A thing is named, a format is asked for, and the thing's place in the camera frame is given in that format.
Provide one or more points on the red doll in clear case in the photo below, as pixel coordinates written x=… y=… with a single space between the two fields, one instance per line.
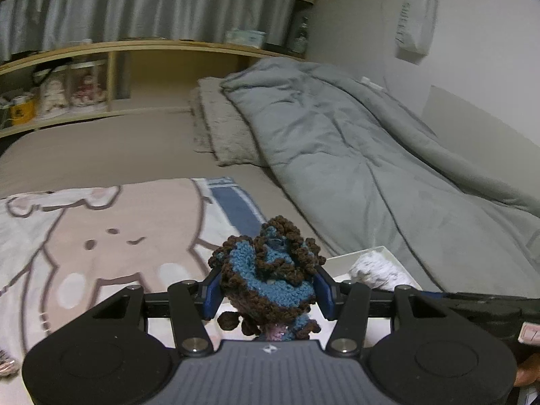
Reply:
x=88 y=83

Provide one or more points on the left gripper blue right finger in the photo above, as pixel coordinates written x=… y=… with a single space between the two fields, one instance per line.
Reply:
x=326 y=291

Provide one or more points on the light blue crochet ball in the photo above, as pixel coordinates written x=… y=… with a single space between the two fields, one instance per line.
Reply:
x=379 y=272

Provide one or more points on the grey curtain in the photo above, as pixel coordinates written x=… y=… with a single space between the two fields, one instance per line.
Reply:
x=41 y=25

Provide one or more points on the white wall bag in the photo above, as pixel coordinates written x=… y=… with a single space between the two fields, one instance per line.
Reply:
x=416 y=26

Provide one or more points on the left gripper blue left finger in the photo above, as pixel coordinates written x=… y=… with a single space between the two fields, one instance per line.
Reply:
x=210 y=296

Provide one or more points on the cartoon bear blanket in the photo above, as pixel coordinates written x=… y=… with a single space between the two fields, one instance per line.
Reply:
x=63 y=252

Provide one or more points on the white cardboard box tray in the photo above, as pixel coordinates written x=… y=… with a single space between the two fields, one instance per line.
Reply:
x=338 y=268

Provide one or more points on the tissue pack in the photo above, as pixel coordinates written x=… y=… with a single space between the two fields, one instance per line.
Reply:
x=245 y=38

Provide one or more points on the green glass bottle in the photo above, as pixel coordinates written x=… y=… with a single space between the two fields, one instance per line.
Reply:
x=300 y=41

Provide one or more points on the grey duvet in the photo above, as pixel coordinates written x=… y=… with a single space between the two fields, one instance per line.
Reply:
x=365 y=171

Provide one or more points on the dark blue brown crochet flower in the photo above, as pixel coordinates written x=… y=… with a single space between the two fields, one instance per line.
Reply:
x=269 y=281

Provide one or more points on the beige fuzzy pillow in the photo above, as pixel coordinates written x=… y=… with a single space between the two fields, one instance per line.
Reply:
x=219 y=128

